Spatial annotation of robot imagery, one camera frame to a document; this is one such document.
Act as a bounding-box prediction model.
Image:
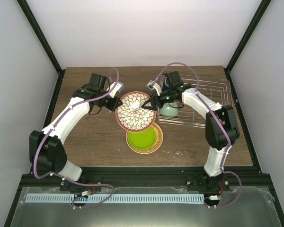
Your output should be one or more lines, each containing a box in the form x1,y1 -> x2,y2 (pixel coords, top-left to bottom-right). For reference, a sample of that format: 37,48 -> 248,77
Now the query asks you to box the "dark blue mug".
161,79 -> 169,92

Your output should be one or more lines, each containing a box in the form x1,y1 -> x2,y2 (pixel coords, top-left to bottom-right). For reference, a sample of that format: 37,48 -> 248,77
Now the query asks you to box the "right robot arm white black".
142,71 -> 240,191

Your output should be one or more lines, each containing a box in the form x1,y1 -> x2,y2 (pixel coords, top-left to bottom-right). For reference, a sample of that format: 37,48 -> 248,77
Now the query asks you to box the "light green ceramic bowl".
160,102 -> 179,117

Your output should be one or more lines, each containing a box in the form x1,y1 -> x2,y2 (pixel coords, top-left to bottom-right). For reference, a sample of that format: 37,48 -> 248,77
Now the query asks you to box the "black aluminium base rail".
20,166 -> 272,192

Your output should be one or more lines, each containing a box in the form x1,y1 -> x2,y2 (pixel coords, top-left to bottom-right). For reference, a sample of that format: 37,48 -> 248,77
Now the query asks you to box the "light blue slotted cable duct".
25,193 -> 204,204

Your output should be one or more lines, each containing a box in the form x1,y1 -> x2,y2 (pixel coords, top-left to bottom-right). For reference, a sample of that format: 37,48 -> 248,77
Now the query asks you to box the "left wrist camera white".
108,82 -> 124,98

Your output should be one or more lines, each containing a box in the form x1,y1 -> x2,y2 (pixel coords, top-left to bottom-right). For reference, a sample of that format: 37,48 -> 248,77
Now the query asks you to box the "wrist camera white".
108,82 -> 124,98
146,80 -> 162,96

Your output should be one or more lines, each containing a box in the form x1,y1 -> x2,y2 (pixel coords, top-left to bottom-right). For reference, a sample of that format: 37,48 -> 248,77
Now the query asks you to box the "purple cable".
32,68 -> 120,210
153,62 -> 243,209

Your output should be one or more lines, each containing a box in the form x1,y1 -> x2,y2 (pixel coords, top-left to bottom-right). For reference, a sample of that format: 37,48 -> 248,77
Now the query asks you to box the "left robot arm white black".
29,73 -> 124,191

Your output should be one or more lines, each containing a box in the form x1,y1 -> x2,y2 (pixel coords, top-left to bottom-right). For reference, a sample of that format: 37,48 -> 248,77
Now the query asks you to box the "orange plate at stack bottom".
125,123 -> 164,155

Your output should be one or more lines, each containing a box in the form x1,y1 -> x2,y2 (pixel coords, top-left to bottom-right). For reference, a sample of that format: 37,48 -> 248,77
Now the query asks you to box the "right black frame post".
226,0 -> 272,71

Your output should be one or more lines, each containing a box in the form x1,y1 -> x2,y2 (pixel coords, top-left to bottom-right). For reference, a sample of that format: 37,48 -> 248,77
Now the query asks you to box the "metal wire dish rack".
157,74 -> 232,128

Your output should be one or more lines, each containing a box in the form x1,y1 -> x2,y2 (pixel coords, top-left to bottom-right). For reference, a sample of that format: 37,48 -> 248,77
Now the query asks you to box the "left black frame post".
16,0 -> 63,73

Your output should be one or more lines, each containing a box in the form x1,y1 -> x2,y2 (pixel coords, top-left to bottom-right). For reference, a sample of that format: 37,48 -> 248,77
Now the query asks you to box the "black frame post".
226,0 -> 272,71
16,0 -> 63,73

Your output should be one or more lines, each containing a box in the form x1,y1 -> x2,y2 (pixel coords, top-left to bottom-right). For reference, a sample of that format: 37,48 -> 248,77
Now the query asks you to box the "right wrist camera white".
146,80 -> 162,96

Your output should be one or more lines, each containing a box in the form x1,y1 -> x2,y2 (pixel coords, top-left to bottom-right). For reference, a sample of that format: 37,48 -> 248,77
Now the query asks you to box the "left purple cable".
32,68 -> 120,210

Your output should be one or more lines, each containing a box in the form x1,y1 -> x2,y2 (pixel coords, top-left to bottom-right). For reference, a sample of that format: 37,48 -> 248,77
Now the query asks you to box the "floral patterned orange-rim plate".
115,91 -> 157,132

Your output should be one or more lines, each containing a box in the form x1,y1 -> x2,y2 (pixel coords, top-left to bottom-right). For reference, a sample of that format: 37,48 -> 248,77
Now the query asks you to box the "lime green plate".
126,127 -> 157,150

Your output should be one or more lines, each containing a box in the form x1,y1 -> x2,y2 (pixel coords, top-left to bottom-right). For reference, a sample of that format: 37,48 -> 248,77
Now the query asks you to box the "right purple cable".
153,62 -> 243,209

